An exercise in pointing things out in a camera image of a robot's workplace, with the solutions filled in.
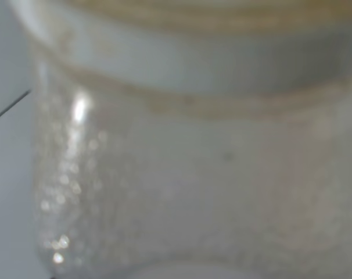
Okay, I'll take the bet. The clear plastic drink bottle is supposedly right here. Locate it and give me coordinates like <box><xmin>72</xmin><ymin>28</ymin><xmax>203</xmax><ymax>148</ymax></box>
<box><xmin>10</xmin><ymin>1</ymin><xmax>352</xmax><ymax>278</ymax></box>

